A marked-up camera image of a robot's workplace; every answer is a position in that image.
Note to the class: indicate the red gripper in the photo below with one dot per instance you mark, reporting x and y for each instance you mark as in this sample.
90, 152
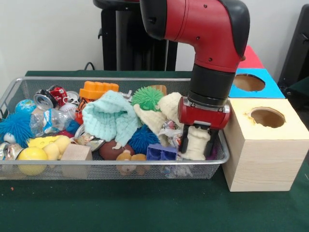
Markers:
202, 118

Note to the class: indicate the cream white cloth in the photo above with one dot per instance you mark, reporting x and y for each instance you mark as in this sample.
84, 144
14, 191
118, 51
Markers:
196, 145

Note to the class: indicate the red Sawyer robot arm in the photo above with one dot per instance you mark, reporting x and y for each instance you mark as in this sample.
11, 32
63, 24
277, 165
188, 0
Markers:
207, 36

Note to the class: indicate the wooden box with three holes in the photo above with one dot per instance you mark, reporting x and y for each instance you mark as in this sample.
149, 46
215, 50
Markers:
260, 164

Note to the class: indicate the silver mesh bin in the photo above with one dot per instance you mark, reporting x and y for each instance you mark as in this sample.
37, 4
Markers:
31, 84

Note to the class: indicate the purple-blue toy brick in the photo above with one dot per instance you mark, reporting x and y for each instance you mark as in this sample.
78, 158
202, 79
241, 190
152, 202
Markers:
161, 152

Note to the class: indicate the dark blue spiky ball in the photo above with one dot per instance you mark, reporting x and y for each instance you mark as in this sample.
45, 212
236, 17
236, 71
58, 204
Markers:
143, 139

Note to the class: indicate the green spiky ball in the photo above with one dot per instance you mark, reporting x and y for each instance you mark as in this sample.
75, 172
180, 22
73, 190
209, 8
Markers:
147, 97

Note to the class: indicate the dark green table cloth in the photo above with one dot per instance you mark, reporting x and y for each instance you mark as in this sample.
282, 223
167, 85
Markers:
144, 205
299, 91

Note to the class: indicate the mint green cloth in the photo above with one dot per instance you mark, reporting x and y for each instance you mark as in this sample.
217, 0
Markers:
108, 113

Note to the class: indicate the orange toy brick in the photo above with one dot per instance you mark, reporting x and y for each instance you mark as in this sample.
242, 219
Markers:
96, 89

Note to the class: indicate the plain wooden block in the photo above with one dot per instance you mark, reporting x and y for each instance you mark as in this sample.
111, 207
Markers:
76, 152

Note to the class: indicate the black chair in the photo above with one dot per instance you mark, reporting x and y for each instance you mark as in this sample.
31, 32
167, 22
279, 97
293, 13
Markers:
297, 48

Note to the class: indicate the crushed clear plastic bottle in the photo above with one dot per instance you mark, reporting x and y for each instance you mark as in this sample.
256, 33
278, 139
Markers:
50, 120

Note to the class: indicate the plain yellow ball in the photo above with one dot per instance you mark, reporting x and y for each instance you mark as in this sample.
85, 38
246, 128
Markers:
31, 154

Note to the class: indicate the blue globe ball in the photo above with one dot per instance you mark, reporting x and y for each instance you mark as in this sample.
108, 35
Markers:
25, 105

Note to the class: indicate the light blue spiky ball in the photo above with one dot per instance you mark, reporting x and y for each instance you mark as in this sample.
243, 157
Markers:
14, 128

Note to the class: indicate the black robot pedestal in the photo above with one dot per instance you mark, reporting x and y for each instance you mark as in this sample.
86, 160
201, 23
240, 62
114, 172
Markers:
125, 36

